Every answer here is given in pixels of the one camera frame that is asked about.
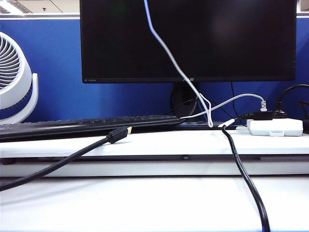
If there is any white Type-C charging cable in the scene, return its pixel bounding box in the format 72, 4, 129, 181
143, 0, 214, 129

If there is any black monitor stand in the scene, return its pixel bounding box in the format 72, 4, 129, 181
170, 82, 200, 118

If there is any white raised desk platform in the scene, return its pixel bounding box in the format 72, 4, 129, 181
0, 130, 309, 178

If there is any black computer keyboard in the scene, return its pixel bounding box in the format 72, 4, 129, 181
0, 115, 182, 143

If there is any black ASUS computer monitor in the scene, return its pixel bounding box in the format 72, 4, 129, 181
79, 0, 297, 85

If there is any white power strip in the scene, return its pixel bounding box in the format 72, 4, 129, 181
246, 118, 304, 137

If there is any white desk fan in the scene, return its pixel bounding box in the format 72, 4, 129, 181
0, 31, 39, 125

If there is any black HDMI cable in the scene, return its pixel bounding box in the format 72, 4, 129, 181
0, 125, 133, 191

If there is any thin black monitor cable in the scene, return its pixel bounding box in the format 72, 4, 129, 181
230, 82, 239, 119

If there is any thick black power cable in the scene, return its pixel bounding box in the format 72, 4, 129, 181
217, 110, 275, 232

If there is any grey cable with plug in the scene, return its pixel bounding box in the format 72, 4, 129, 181
180, 93, 267, 120

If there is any black round plug cable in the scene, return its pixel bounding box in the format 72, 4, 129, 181
272, 84, 309, 119

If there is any thin black mouse cable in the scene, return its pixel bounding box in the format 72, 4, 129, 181
298, 100, 309, 114

